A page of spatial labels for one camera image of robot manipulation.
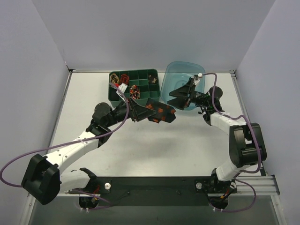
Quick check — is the dark floral orange tie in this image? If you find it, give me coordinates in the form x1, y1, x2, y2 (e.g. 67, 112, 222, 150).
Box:
146, 98, 176, 123

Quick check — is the teal transparent plastic tub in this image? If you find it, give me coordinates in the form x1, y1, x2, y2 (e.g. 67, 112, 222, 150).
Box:
161, 61, 205, 114

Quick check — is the green compartment organizer box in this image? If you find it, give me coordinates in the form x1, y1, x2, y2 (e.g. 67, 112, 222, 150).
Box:
108, 69, 160, 105

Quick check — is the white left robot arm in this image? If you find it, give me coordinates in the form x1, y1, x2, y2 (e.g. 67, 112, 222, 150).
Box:
21, 98, 156, 205

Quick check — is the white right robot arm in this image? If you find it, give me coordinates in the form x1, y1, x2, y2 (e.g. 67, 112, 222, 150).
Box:
168, 78, 267, 189

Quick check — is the red white rolled tie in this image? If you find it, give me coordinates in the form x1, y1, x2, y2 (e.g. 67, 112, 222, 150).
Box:
130, 85, 140, 99

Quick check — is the dark rolled tie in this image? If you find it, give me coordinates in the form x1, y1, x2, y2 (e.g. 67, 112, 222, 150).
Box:
148, 74, 158, 85

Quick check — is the beige rolled tie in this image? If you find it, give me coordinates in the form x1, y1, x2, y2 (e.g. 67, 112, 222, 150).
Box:
110, 73, 120, 85

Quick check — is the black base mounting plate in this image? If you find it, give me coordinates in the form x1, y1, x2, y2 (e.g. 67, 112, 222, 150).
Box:
78, 176, 237, 209

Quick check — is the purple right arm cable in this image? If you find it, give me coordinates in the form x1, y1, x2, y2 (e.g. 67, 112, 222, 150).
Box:
198, 73, 264, 212

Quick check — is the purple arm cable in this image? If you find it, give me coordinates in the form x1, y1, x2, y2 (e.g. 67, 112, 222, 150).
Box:
0, 82, 131, 209
198, 73, 264, 212

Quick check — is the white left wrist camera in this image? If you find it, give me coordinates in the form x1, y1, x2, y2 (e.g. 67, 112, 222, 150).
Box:
116, 83, 128, 95

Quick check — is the aluminium front rail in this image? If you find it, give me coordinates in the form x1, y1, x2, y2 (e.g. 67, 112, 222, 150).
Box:
28, 175, 281, 197

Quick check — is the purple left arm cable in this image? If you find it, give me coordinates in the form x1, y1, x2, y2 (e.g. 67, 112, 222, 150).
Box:
0, 82, 131, 209

